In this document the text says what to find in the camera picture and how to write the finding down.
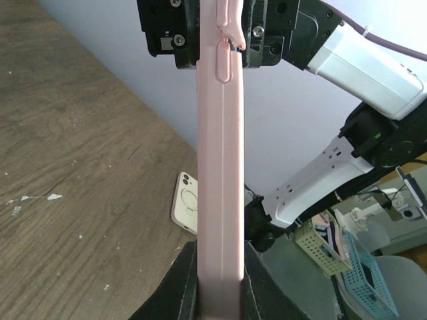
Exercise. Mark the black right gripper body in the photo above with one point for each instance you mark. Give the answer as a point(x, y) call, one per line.
point(173, 28)

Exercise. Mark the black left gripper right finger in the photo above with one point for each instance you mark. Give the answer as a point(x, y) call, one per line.
point(261, 297)

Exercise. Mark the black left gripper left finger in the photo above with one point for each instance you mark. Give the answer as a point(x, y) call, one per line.
point(176, 295)

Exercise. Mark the pink phone case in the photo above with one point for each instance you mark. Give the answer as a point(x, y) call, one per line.
point(220, 161)

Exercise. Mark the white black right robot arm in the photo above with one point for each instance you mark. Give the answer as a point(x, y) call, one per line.
point(386, 130)

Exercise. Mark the beige phone case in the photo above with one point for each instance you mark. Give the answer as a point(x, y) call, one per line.
point(184, 206)

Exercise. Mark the green perforated basket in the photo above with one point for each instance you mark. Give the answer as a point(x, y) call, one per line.
point(321, 240)

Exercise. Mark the blue perforated basket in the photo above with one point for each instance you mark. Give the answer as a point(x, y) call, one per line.
point(364, 281)

